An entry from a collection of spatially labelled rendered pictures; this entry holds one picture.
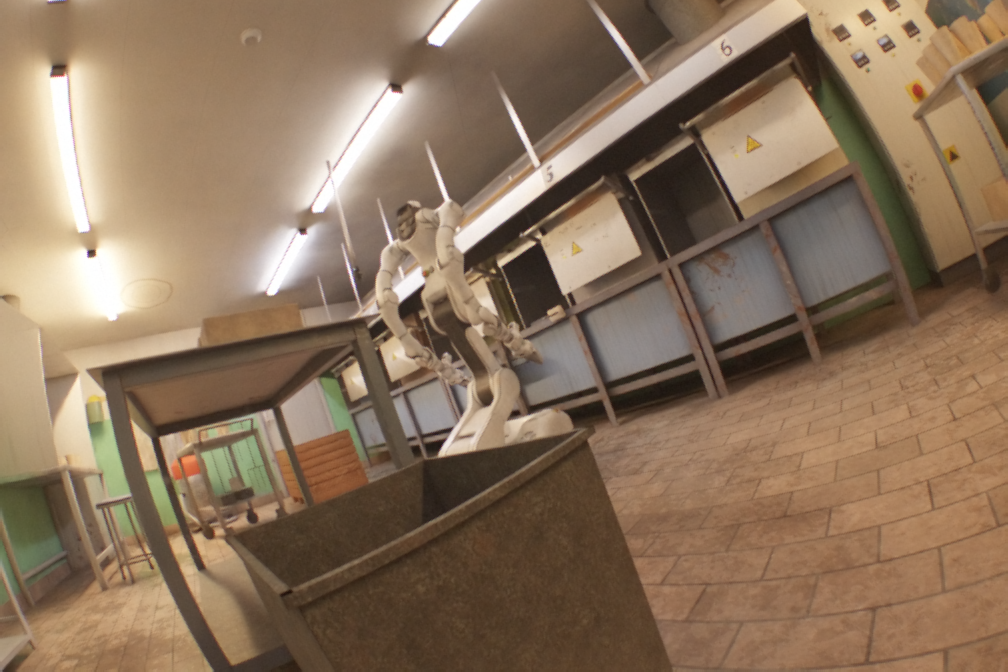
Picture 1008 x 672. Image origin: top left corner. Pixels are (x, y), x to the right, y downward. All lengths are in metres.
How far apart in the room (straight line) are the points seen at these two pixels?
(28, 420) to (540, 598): 3.54
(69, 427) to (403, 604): 4.87
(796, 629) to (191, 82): 2.95
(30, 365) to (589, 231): 4.03
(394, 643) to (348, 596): 0.06
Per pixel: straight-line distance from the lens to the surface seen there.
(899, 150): 2.92
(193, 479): 5.36
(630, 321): 2.75
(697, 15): 2.94
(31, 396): 3.73
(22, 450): 3.72
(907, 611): 0.84
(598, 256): 2.59
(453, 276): 1.80
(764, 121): 2.30
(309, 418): 6.33
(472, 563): 0.45
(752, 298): 2.47
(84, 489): 5.23
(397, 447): 1.05
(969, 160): 3.03
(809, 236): 2.41
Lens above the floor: 0.61
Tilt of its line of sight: 10 degrees up
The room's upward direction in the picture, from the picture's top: 21 degrees counter-clockwise
